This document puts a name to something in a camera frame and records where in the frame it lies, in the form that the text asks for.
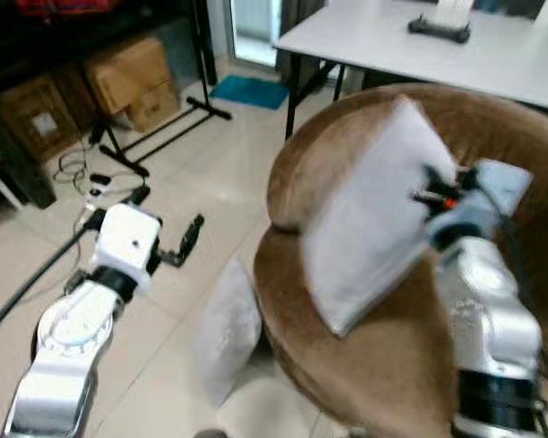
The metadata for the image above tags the light grey square pillow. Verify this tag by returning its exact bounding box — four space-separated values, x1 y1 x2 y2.
194 255 263 409
301 94 462 339

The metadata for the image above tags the blue floor mat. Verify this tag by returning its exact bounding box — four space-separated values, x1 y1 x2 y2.
208 75 290 111

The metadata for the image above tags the black metal floor stand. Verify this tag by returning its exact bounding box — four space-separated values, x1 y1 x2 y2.
91 0 234 179

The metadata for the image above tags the brown round velvet sofa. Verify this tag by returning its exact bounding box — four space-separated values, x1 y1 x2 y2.
253 82 548 438

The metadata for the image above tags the white power strip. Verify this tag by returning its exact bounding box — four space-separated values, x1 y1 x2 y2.
86 182 117 199

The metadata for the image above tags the large brown cardboard box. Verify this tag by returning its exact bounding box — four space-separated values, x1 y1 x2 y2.
84 35 182 134

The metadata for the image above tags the cardboard box with white label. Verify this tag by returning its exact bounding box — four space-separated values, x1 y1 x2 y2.
0 75 81 163

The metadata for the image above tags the white table with black legs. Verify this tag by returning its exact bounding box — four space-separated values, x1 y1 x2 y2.
272 0 548 142

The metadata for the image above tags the black flat desktop device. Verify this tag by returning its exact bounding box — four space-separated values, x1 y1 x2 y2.
406 14 473 46

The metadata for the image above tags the white paper sheet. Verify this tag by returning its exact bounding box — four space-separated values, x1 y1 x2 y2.
427 0 477 28

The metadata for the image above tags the red cloth item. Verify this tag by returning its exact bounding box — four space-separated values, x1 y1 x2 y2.
16 0 121 18

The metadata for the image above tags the white framed glass door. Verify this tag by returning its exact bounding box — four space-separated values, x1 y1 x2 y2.
227 0 284 69

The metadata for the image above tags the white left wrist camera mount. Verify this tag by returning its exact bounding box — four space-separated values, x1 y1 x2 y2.
91 203 163 294

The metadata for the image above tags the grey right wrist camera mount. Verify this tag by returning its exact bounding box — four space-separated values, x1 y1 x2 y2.
427 160 535 249

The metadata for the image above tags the thin black coiled cable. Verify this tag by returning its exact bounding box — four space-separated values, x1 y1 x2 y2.
55 146 112 188

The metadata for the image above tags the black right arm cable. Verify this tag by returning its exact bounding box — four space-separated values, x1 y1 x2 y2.
475 178 548 430

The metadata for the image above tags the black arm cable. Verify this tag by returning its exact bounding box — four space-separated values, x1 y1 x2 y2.
0 208 106 348
475 178 548 430

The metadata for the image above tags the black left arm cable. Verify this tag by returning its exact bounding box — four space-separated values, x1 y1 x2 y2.
0 208 106 348

